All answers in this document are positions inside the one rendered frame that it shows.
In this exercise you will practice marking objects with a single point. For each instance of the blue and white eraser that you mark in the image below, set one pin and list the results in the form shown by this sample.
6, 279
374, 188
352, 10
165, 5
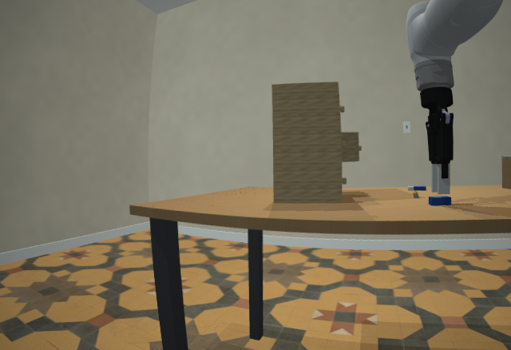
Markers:
412, 188

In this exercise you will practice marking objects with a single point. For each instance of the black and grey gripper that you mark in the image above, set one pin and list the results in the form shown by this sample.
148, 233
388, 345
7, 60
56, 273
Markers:
436, 99

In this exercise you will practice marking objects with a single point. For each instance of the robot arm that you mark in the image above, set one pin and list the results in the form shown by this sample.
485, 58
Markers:
435, 29

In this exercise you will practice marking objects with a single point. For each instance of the blue nine-volt battery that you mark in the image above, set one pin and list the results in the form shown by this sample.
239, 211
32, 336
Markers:
440, 200

